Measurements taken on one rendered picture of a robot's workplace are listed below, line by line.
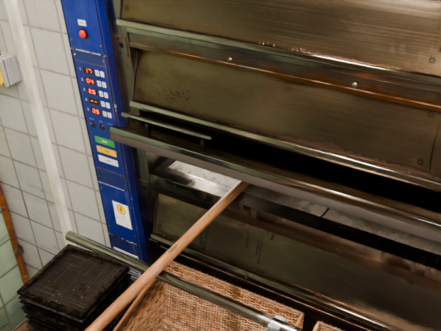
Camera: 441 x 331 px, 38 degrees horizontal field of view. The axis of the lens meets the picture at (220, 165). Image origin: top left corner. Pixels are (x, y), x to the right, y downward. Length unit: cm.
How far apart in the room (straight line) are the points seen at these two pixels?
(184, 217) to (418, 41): 106
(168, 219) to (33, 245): 94
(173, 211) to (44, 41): 71
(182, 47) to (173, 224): 67
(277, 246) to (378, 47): 77
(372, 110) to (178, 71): 60
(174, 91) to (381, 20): 68
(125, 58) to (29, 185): 94
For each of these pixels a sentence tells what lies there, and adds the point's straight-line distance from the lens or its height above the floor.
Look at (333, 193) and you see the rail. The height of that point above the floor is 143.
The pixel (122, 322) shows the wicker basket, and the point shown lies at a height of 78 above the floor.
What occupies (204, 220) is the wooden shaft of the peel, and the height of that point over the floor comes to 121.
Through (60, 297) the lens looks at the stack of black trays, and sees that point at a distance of 232.
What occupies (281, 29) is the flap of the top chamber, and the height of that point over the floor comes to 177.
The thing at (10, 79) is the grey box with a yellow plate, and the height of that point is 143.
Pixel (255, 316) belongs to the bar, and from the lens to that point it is 164.
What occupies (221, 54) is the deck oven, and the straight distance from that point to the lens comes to 177.
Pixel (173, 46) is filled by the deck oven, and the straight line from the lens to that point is 187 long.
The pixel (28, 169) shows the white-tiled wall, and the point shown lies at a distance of 271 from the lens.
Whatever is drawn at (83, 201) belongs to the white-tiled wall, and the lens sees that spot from 254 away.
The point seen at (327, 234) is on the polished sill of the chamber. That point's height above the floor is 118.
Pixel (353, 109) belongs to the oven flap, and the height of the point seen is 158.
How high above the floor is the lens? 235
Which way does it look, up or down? 32 degrees down
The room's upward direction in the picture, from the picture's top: 5 degrees counter-clockwise
